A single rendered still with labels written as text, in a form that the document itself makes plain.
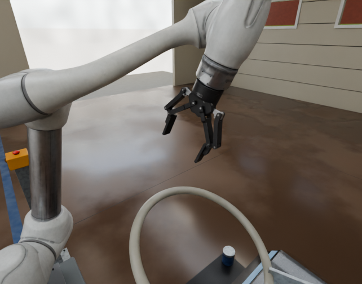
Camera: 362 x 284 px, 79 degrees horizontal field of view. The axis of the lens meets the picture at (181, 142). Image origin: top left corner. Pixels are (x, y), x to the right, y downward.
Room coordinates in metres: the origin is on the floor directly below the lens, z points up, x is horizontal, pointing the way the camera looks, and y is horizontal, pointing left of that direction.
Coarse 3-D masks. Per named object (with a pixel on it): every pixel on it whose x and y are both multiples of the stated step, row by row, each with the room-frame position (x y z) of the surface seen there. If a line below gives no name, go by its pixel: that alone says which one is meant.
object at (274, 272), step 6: (270, 270) 0.45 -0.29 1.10; (276, 270) 0.45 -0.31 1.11; (276, 276) 0.44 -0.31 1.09; (282, 276) 0.44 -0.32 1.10; (288, 276) 0.43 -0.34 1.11; (276, 282) 0.44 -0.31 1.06; (282, 282) 0.44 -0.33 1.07; (288, 282) 0.43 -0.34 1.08; (294, 282) 0.42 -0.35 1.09; (300, 282) 0.42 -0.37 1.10; (306, 282) 0.42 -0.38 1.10
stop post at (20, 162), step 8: (24, 152) 1.28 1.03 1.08; (8, 160) 1.18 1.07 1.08; (16, 160) 1.21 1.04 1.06; (24, 160) 1.23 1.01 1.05; (16, 168) 1.20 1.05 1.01; (24, 168) 1.24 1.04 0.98; (24, 176) 1.23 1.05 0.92; (24, 184) 1.22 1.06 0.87; (24, 192) 1.21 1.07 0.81; (64, 248) 1.38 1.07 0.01; (64, 256) 1.31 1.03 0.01
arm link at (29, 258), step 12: (0, 252) 0.48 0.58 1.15; (12, 252) 0.48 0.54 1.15; (24, 252) 0.49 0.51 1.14; (36, 252) 0.51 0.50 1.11; (48, 252) 0.55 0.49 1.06; (0, 264) 0.44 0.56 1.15; (12, 264) 0.44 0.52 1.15; (24, 264) 0.46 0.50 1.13; (36, 264) 0.48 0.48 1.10; (48, 264) 0.52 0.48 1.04; (0, 276) 0.42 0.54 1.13; (12, 276) 0.42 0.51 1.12; (24, 276) 0.43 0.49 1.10; (36, 276) 0.46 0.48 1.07; (48, 276) 0.50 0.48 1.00
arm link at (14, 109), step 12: (24, 72) 0.61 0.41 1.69; (0, 84) 0.50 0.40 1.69; (12, 84) 0.49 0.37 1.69; (0, 96) 0.48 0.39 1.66; (12, 96) 0.48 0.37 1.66; (24, 96) 0.48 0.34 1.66; (0, 108) 0.47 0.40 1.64; (12, 108) 0.47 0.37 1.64; (24, 108) 0.48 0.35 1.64; (0, 120) 0.48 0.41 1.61; (12, 120) 0.48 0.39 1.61; (24, 120) 0.49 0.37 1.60; (36, 120) 0.58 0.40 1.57
